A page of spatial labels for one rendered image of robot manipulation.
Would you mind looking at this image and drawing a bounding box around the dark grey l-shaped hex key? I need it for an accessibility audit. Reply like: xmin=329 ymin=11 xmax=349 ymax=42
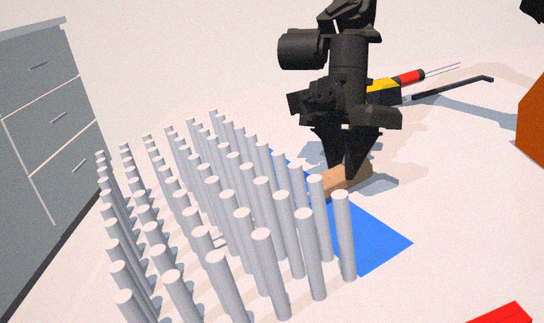
xmin=412 ymin=75 xmax=494 ymax=101

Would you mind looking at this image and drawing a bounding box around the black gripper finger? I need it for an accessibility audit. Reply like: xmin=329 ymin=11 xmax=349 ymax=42
xmin=310 ymin=128 xmax=345 ymax=170
xmin=337 ymin=128 xmax=383 ymax=180

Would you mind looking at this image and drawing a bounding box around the red flat bar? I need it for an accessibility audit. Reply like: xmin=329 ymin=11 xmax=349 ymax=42
xmin=466 ymin=301 xmax=533 ymax=323

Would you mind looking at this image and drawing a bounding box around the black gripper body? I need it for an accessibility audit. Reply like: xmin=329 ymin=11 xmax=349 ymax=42
xmin=299 ymin=67 xmax=402 ymax=132

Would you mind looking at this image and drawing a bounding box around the blue flat strip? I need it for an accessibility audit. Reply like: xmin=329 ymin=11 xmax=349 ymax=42
xmin=326 ymin=198 xmax=413 ymax=278

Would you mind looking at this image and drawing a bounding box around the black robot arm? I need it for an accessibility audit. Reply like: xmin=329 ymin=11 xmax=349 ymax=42
xmin=277 ymin=0 xmax=544 ymax=115

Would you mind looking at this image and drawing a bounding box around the red-handled screwdriver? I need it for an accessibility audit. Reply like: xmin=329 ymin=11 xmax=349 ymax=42
xmin=391 ymin=61 xmax=461 ymax=87

